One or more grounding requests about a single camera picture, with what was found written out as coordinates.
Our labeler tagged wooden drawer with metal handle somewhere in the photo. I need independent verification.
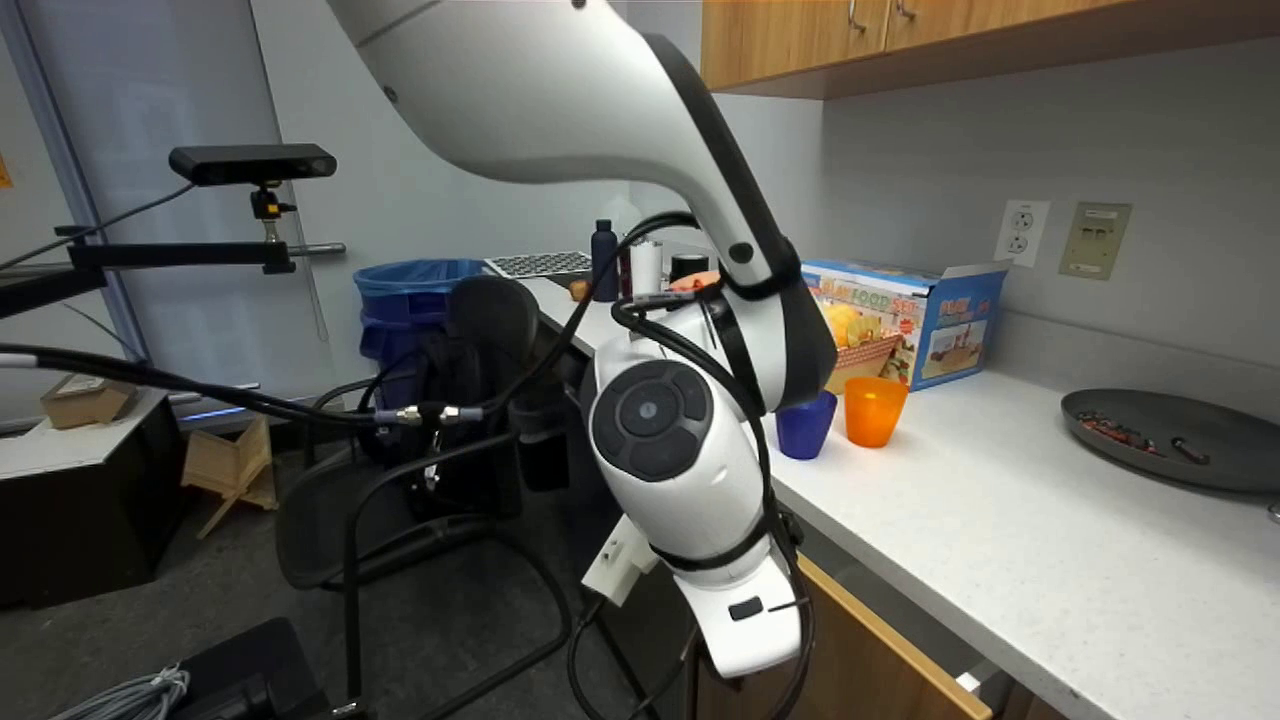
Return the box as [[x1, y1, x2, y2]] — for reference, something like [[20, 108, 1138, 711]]
[[791, 548, 1000, 720]]

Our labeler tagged white bottle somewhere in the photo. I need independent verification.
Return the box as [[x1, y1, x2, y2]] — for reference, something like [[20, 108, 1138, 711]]
[[630, 236, 670, 306]]

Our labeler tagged grey keyboard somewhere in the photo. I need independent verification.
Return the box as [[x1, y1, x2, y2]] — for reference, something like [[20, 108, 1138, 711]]
[[484, 248, 595, 286]]

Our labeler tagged black office chair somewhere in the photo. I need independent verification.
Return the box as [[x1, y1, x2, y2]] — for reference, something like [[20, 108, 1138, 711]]
[[272, 274, 594, 720]]

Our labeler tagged blue plastic cup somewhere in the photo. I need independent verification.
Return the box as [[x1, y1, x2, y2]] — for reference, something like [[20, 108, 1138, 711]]
[[778, 387, 841, 466]]

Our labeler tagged yellow orange round toy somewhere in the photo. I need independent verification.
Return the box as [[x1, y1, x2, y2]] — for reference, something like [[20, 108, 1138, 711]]
[[823, 306, 891, 359]]

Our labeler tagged checkered cardboard food basket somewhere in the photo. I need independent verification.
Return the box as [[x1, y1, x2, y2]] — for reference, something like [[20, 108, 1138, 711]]
[[830, 335, 900, 398]]

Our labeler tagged orange plastic cup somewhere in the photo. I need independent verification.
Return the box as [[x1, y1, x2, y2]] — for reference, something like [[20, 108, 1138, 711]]
[[841, 373, 911, 452]]

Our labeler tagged blue recycling bin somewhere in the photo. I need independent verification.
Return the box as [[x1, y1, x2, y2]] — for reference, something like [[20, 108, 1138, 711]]
[[351, 258, 491, 373]]

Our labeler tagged blue toy food box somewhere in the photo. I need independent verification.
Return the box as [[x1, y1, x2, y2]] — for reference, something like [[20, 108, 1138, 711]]
[[796, 258, 1012, 393]]

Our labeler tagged white power outlet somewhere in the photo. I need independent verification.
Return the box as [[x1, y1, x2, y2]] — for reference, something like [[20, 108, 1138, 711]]
[[992, 195, 1052, 274]]

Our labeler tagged folded brown cardboard piece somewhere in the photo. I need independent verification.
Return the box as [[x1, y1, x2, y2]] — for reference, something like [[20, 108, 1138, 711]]
[[181, 413, 282, 542]]

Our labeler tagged round dark griddle pan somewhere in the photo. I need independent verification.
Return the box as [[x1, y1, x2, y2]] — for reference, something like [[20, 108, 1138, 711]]
[[1061, 386, 1280, 500]]

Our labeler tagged small brown cardboard box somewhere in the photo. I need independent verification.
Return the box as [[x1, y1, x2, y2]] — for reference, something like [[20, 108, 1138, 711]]
[[42, 375, 140, 431]]

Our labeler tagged black cabinet with white top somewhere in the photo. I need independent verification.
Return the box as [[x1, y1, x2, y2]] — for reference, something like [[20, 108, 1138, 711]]
[[0, 386, 192, 614]]

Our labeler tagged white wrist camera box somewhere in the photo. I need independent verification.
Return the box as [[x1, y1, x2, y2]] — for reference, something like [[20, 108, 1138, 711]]
[[581, 514, 666, 609]]

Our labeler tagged black stereo camera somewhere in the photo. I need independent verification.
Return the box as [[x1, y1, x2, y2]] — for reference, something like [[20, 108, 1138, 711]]
[[169, 142, 340, 188]]

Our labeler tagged wooden wall cabinet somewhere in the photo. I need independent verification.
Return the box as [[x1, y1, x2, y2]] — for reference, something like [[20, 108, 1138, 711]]
[[702, 0, 1280, 99]]

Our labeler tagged beige wall switch plate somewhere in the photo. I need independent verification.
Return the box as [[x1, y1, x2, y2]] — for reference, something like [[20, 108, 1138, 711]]
[[1061, 202, 1138, 286]]

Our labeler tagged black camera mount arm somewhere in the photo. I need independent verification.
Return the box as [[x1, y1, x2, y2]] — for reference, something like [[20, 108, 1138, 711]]
[[0, 221, 351, 322]]

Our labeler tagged grey cable bundle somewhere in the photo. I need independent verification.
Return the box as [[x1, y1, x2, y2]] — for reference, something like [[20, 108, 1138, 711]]
[[53, 665, 201, 720]]

